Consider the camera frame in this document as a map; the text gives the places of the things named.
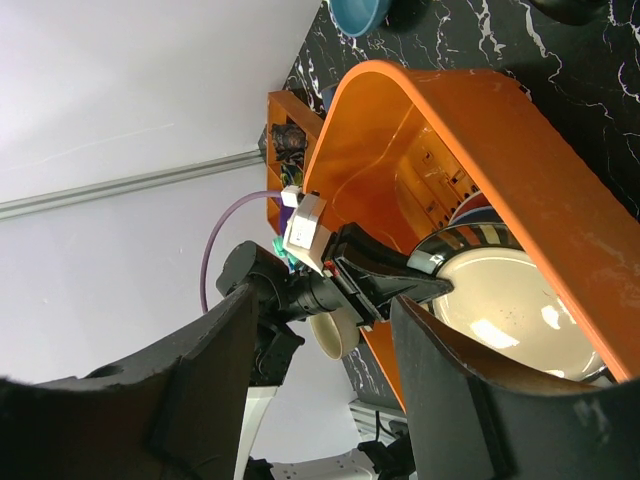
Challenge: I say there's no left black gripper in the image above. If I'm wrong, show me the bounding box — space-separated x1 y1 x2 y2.
322 223 454 330

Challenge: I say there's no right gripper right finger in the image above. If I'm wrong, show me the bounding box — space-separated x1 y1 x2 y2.
391 296 639 479

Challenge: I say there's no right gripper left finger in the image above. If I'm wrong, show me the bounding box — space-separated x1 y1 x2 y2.
1 287 257 479

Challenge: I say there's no beige grey ceramic bowl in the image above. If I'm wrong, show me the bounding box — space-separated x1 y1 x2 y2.
308 308 360 360

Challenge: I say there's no black striped cream plate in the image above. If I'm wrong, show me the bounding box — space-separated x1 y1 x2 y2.
408 222 606 382

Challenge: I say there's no red floral ceramic plate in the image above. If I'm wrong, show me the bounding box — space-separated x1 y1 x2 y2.
448 191 501 226

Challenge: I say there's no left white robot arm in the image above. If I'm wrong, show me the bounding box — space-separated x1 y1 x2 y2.
216 223 453 479

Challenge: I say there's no orange plastic dish bin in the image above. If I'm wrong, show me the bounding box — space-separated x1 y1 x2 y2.
303 60 639 381

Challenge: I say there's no mint green sock bundle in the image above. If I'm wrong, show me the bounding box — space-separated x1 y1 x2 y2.
272 236 297 270

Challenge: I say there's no orange compartment organizer tray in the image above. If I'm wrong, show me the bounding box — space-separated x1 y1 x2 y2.
263 89 326 236

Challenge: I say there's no teal blue ceramic bowl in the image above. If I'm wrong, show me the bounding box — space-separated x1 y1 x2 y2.
328 0 392 38

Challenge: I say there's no black skull mug red inside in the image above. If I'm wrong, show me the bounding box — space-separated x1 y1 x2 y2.
530 0 609 26

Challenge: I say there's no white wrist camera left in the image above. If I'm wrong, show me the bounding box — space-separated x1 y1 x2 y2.
280 185 331 274

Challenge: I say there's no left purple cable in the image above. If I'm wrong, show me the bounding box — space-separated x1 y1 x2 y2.
199 190 284 315

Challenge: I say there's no aluminium frame rail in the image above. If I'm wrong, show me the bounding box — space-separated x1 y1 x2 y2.
1 149 263 221

